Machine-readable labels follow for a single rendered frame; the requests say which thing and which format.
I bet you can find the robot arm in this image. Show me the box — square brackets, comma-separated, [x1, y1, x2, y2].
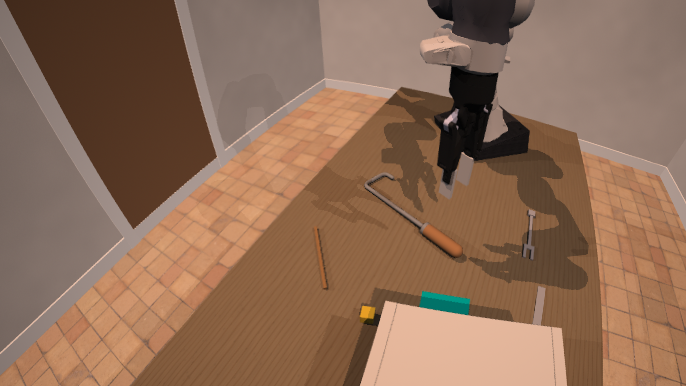
[420, 0, 535, 142]

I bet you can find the small yellow cube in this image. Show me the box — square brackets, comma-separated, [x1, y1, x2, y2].
[360, 306, 375, 324]

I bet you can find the white flat bar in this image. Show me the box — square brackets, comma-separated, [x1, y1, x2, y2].
[532, 286, 546, 325]

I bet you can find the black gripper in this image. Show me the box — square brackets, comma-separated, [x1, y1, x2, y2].
[437, 66, 498, 199]

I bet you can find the teal square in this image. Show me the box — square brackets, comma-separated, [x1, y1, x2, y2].
[419, 291, 470, 315]

